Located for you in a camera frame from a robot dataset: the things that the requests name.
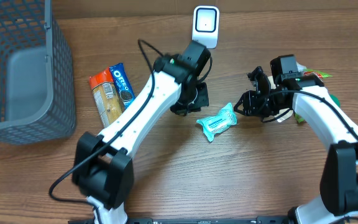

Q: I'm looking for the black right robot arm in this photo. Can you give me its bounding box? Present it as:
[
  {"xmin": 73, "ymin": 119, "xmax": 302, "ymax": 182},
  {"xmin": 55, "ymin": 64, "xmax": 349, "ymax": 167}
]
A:
[{"xmin": 234, "ymin": 55, "xmax": 358, "ymax": 223}]

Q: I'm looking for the green lid jar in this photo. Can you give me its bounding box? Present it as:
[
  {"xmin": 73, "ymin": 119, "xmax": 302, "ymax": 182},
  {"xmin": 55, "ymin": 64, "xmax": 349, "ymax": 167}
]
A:
[{"xmin": 330, "ymin": 95, "xmax": 341, "ymax": 107}]

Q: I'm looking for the teal snack packet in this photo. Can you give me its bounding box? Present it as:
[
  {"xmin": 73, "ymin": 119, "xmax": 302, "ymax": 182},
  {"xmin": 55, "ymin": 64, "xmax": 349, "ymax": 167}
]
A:
[{"xmin": 196, "ymin": 103, "xmax": 237, "ymax": 142}]

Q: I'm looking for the dark grey plastic basket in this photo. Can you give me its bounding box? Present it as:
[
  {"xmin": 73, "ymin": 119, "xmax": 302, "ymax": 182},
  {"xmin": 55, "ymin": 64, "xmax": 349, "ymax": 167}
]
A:
[{"xmin": 0, "ymin": 0, "xmax": 76, "ymax": 145}]

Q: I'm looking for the blue Oreo cookie pack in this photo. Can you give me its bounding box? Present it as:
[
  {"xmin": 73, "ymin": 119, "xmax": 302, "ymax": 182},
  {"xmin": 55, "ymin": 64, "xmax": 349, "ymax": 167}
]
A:
[{"xmin": 109, "ymin": 63, "xmax": 135, "ymax": 109}]

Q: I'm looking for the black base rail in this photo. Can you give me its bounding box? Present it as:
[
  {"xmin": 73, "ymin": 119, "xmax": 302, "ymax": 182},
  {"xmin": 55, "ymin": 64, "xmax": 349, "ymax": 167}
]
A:
[{"xmin": 68, "ymin": 216, "xmax": 291, "ymax": 224}]

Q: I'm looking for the white barcode scanner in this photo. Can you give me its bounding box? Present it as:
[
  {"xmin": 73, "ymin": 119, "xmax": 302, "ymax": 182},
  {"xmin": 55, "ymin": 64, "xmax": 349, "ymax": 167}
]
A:
[{"xmin": 191, "ymin": 6, "xmax": 220, "ymax": 49}]

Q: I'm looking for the green snack packet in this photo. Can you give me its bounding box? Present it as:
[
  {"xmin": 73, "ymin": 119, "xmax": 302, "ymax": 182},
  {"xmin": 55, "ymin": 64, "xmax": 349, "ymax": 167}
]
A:
[{"xmin": 295, "ymin": 69, "xmax": 331, "ymax": 124}]

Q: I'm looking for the beige paper bag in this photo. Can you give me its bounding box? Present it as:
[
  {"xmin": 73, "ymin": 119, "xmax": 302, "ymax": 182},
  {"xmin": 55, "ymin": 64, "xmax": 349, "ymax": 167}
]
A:
[{"xmin": 268, "ymin": 62, "xmax": 307, "ymax": 123}]

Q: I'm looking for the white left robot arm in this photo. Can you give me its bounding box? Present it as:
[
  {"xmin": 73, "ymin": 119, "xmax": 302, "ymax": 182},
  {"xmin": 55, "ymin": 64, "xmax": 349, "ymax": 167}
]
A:
[{"xmin": 71, "ymin": 40, "xmax": 212, "ymax": 223}]

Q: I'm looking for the red snack packet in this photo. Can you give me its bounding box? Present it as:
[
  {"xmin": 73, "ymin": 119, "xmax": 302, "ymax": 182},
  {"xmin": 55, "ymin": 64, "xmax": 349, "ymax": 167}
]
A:
[{"xmin": 89, "ymin": 68, "xmax": 124, "ymax": 128}]

